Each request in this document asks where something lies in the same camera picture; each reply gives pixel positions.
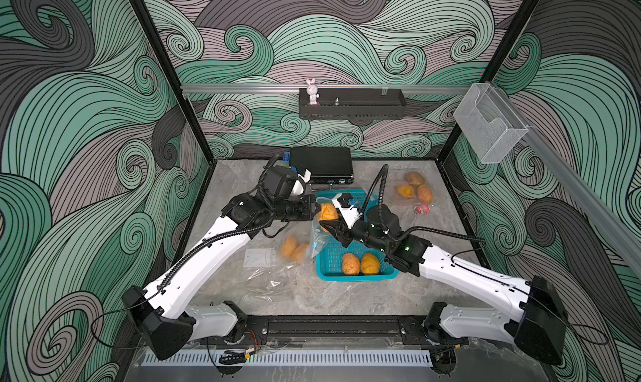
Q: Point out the clear acrylic wall holder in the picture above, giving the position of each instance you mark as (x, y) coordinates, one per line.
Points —
(490, 122)

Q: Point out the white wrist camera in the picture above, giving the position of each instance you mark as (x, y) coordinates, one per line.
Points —
(346, 206)
(303, 175)

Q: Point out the white pink bunny figurine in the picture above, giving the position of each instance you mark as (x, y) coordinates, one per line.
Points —
(312, 92)

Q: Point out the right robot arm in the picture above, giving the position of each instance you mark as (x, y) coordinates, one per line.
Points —
(527, 313)

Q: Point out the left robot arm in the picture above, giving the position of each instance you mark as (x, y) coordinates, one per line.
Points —
(161, 311)

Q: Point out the clear pink-zipper bag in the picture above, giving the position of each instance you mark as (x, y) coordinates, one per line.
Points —
(396, 203)

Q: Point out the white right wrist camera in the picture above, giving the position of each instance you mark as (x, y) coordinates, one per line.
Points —
(346, 206)

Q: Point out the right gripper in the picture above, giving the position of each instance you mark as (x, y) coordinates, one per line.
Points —
(344, 234)

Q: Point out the black aluminium case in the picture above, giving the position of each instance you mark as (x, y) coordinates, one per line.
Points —
(324, 166)

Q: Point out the teal plastic basket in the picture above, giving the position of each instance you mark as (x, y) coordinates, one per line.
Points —
(329, 254)

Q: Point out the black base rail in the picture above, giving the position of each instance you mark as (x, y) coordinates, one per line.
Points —
(330, 327)

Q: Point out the black wall shelf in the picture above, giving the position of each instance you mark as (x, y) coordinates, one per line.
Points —
(353, 104)

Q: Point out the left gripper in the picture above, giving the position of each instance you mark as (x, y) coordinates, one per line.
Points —
(305, 202)

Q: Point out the pink small toy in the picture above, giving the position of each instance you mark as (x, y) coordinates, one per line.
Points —
(422, 209)

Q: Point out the white slotted cable duct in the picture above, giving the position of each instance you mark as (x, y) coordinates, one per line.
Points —
(367, 357)

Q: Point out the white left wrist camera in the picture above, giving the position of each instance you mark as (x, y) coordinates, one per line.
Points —
(303, 175)

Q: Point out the clear blue-zipper bag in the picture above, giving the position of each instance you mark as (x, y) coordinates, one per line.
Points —
(288, 285)
(264, 251)

